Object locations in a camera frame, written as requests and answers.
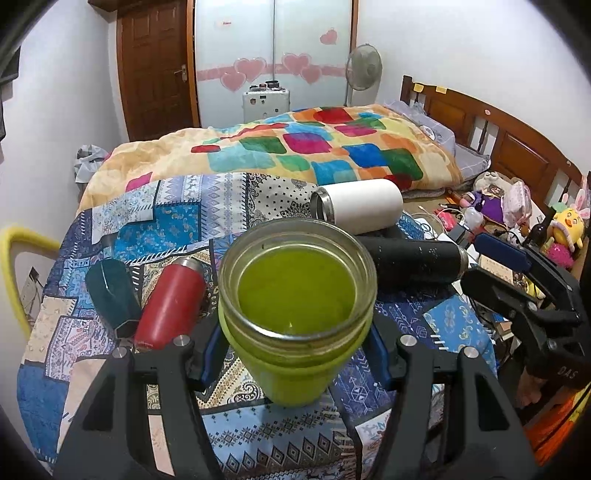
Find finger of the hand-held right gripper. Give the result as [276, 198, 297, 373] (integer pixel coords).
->
[475, 233, 583, 319]
[461, 268, 546, 333]

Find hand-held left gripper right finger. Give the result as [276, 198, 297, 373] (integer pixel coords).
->
[365, 318, 542, 480]

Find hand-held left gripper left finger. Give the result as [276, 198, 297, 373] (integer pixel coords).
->
[53, 318, 229, 480]

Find green glass cup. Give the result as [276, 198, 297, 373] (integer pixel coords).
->
[218, 218, 378, 408]

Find dark teal cup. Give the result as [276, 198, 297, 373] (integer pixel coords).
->
[85, 259, 141, 340]

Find white cup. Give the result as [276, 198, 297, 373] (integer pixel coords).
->
[309, 179, 404, 228]

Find person's right hand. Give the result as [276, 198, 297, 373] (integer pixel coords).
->
[516, 367, 552, 411]

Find dark glass bottle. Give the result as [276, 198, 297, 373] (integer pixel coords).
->
[527, 208, 558, 251]

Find pink pouch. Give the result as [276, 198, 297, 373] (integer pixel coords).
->
[502, 181, 535, 228]

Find purple plush toy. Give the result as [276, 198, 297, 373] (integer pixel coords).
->
[465, 190, 505, 221]

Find red bottle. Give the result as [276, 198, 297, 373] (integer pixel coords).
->
[134, 257, 207, 352]

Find yellow plush toy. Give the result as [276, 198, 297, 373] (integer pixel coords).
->
[547, 207, 591, 254]

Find black bottle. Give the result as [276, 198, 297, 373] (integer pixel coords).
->
[358, 237, 469, 289]

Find orange cloth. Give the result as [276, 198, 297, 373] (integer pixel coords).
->
[525, 401, 583, 459]

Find wooden headboard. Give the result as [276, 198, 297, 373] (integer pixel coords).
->
[399, 75, 586, 217]

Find blue patchwork bed sheet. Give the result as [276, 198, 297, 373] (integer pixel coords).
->
[16, 172, 500, 480]

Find grey pillow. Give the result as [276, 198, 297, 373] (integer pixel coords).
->
[385, 99, 491, 175]

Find colourful checked blanket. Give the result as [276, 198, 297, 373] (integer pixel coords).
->
[76, 105, 465, 214]

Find yellow chair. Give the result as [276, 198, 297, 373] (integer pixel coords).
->
[0, 224, 62, 329]

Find grey cloth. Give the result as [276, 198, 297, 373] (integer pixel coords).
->
[73, 144, 110, 184]

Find standing fan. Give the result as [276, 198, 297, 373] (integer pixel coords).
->
[344, 43, 383, 108]

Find white appliance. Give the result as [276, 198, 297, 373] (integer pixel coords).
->
[242, 80, 293, 124]

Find brown wooden door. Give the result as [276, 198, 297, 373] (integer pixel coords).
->
[115, 0, 202, 142]

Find frosted wardrobe with pink hearts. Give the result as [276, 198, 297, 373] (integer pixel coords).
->
[193, 0, 359, 129]

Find dark hanging clothes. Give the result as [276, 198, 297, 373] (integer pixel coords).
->
[0, 41, 22, 145]

